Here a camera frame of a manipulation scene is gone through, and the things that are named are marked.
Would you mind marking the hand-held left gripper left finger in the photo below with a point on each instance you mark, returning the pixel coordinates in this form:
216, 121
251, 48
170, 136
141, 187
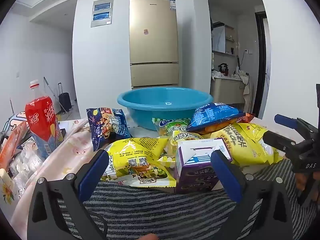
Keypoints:
93, 172

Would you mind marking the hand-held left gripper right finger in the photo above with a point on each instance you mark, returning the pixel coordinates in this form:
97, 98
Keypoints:
225, 177

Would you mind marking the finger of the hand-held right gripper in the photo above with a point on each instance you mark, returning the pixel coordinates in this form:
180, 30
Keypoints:
277, 140
285, 120

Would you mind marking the yellow potato chips bag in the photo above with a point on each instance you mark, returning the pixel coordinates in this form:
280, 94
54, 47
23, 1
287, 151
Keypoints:
247, 142

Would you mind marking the purple snack box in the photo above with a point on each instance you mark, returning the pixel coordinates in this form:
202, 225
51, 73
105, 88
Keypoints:
195, 170

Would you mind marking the large yellow snack bag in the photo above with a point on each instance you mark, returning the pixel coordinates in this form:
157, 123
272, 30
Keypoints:
135, 155

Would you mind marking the blue snack bag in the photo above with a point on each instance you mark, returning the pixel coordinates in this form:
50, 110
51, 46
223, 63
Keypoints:
215, 115

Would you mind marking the green white snack bag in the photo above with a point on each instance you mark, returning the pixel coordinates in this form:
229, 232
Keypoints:
172, 125

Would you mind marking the blue plastic basin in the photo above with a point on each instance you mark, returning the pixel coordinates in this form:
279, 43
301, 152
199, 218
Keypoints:
160, 107

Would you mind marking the person's right hand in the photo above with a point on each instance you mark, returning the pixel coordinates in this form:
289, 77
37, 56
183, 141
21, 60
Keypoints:
302, 182

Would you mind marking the pink printed tablecloth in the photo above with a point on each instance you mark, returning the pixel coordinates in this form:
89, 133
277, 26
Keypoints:
75, 145

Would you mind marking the hanging towel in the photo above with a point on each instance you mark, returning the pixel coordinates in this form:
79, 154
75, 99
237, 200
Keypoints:
248, 92

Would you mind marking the navy snack bag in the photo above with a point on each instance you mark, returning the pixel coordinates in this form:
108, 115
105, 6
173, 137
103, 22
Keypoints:
107, 127

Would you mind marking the beige cabinet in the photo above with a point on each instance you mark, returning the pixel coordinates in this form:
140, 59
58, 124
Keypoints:
226, 90

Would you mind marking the clear plastic bags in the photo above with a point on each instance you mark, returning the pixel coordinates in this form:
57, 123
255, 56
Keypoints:
25, 160

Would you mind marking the grey striped clothing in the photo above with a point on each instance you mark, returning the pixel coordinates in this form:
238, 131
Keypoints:
160, 212

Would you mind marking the red drink bottle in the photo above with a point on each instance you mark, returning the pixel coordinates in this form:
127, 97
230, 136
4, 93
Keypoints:
41, 120

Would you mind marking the black suitcase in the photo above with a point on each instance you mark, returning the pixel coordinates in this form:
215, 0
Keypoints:
65, 101

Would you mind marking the red kitchen appliance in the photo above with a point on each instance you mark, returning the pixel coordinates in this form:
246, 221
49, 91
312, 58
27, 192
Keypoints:
223, 69

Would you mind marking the orange box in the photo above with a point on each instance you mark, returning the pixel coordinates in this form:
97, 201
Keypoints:
12, 145

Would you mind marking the mop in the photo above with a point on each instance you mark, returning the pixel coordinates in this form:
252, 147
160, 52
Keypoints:
51, 92

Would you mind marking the gold refrigerator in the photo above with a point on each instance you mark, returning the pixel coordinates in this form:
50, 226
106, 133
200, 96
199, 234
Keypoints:
153, 45

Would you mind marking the wall shelf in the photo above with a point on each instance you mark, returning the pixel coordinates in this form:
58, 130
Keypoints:
230, 37

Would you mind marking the grey wall panel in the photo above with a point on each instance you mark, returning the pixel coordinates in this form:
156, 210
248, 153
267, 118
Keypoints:
101, 12

